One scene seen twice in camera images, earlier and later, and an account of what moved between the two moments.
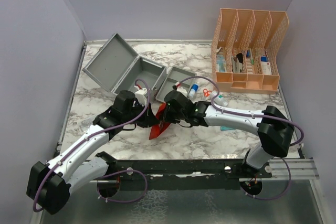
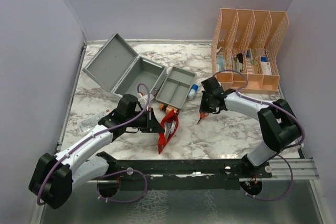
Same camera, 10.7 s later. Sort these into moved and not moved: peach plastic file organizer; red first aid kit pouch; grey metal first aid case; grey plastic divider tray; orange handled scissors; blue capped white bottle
Moved: orange handled scissors; red first aid kit pouch
Not moved: grey plastic divider tray; blue capped white bottle; grey metal first aid case; peach plastic file organizer
